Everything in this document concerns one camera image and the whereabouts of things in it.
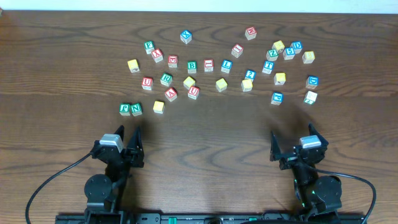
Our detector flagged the red X block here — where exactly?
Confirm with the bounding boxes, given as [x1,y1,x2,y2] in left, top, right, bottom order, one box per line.
[151,49,164,63]

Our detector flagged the blue D block upper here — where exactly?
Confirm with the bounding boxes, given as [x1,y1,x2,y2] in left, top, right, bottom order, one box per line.
[290,41,303,54]

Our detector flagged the yellow block below 2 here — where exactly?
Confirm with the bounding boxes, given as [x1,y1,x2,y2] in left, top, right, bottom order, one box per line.
[241,79,253,92]

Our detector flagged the blue L block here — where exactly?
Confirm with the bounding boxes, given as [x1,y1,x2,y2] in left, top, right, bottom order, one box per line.
[221,60,233,73]

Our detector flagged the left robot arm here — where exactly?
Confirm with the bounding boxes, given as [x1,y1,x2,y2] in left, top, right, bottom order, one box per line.
[84,125,144,223]

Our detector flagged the green N block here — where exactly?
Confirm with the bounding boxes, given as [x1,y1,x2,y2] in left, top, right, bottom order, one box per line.
[130,103,142,116]

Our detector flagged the red I block upper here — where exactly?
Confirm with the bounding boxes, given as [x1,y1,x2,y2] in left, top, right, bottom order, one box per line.
[231,44,244,58]

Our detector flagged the green F block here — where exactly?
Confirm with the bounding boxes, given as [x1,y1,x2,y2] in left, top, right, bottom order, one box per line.
[144,40,155,54]

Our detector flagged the blue block lower right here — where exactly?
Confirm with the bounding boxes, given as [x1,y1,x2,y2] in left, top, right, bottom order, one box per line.
[271,92,284,105]

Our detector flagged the green J block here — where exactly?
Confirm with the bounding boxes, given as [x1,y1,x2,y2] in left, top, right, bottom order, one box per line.
[119,103,131,116]

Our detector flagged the blue d block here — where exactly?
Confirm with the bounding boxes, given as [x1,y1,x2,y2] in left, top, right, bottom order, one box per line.
[305,76,319,89]
[290,41,303,54]

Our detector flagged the red u block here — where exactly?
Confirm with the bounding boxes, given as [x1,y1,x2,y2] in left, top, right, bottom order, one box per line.
[142,77,153,91]
[188,86,200,100]

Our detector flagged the red A block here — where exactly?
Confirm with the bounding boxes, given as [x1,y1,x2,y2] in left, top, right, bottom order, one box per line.
[165,87,178,102]

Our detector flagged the green B block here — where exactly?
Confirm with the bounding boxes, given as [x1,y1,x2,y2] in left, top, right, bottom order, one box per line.
[187,61,197,73]

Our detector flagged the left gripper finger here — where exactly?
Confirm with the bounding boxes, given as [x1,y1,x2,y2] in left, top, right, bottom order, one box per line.
[126,126,143,149]
[115,125,124,141]

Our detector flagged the red i block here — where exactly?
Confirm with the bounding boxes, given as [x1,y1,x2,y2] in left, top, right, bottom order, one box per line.
[204,59,214,72]
[231,44,244,58]

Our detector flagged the blue 2 block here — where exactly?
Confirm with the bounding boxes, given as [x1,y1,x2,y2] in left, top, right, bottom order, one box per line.
[244,70,256,82]

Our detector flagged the white green Z block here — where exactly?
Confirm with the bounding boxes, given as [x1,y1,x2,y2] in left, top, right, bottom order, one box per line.
[303,91,318,105]

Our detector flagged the red U block left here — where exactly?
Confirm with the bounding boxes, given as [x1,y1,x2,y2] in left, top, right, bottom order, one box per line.
[142,77,153,91]

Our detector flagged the blue T block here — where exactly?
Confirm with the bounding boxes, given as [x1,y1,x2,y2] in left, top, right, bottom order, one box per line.
[262,60,274,74]

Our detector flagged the yellow 8 block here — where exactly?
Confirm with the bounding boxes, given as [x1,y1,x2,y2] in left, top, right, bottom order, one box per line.
[302,51,315,64]

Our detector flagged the green R block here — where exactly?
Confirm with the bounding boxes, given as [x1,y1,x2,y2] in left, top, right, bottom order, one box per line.
[160,73,173,86]

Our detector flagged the red I block centre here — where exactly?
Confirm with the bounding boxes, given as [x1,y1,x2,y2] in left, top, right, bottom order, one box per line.
[204,59,214,72]

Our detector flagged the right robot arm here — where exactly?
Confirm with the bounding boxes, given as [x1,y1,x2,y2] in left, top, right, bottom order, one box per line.
[270,124,342,223]

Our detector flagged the blue 5 block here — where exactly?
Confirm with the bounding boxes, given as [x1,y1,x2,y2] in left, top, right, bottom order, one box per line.
[283,47,295,60]

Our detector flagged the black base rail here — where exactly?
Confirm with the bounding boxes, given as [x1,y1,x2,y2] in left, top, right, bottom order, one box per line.
[55,213,363,224]

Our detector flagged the red U block centre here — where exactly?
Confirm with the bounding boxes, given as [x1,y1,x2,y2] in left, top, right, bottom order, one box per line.
[188,86,200,100]

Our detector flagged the blue D block right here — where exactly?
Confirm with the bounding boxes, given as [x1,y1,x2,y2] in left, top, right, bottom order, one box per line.
[305,76,319,89]

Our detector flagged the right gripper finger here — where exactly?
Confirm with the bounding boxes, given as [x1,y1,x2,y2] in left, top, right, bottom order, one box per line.
[270,131,281,161]
[308,123,326,144]

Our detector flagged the red E block left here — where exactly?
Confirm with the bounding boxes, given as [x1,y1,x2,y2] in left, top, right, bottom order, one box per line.
[168,55,178,68]

